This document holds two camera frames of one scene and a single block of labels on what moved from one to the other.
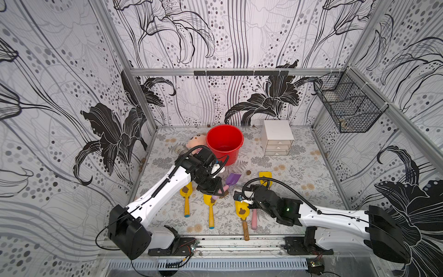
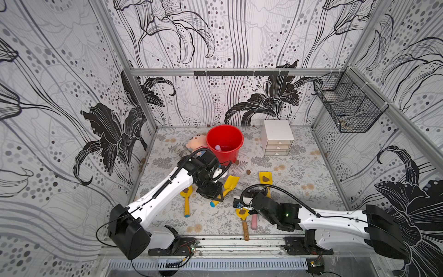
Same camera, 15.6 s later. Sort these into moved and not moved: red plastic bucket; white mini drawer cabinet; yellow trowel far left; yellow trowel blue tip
Moved: yellow trowel blue tip
Not moved: white mini drawer cabinet; yellow trowel far left; red plastic bucket
